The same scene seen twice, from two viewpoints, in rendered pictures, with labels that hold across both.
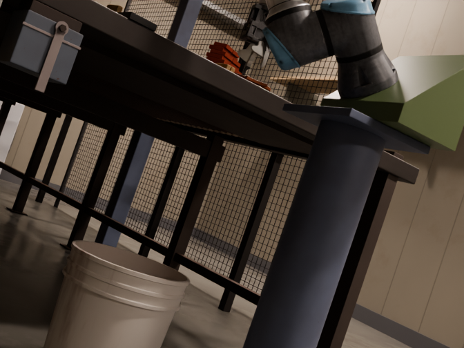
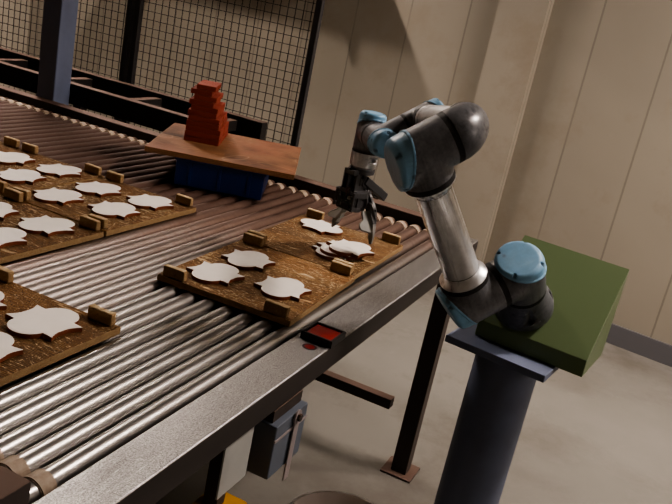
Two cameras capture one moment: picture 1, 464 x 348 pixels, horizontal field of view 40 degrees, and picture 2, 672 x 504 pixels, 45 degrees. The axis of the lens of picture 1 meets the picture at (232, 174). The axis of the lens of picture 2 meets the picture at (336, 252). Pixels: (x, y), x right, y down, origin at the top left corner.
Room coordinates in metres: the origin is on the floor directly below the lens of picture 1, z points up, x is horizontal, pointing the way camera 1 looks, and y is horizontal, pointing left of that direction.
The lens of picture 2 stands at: (0.15, 1.17, 1.63)
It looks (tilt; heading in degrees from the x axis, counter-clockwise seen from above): 17 degrees down; 330
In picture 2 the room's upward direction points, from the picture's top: 12 degrees clockwise
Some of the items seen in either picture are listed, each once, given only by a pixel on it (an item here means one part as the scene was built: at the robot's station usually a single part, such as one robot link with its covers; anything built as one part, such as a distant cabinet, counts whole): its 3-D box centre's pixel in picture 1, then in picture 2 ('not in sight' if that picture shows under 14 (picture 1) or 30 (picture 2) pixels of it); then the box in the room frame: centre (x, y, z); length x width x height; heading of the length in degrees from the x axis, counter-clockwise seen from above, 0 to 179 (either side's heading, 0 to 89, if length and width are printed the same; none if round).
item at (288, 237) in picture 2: not in sight; (326, 244); (2.13, 0.05, 0.93); 0.41 x 0.35 x 0.02; 130
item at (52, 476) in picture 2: not in sight; (323, 311); (1.72, 0.25, 0.90); 1.95 x 0.05 x 0.05; 128
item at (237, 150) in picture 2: not in sight; (229, 149); (2.83, 0.13, 1.03); 0.50 x 0.50 x 0.02; 63
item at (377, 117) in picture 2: not in sight; (370, 132); (2.00, 0.06, 1.30); 0.09 x 0.08 x 0.11; 168
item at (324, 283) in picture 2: not in sight; (262, 278); (1.86, 0.37, 0.93); 0.41 x 0.35 x 0.02; 131
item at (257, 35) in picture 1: (260, 26); (356, 188); (2.01, 0.07, 1.14); 0.09 x 0.08 x 0.12; 110
